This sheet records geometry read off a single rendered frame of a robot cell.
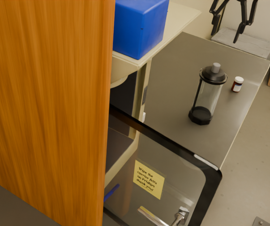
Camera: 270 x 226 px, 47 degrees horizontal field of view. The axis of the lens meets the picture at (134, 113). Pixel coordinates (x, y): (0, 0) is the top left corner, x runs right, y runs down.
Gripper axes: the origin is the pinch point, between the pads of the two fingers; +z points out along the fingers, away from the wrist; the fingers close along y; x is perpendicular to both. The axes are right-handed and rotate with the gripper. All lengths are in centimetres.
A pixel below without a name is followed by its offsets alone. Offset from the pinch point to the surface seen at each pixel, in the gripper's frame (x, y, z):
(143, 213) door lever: 70, -8, 14
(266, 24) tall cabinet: -248, 5, 87
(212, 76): 4.0, -1.1, 16.9
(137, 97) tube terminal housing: 32.3, 15.2, 16.9
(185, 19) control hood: 39.4, 2.8, -16.5
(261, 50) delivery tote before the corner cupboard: -217, -3, 102
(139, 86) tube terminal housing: 32.0, 15.3, 12.7
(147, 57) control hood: 59, 2, -16
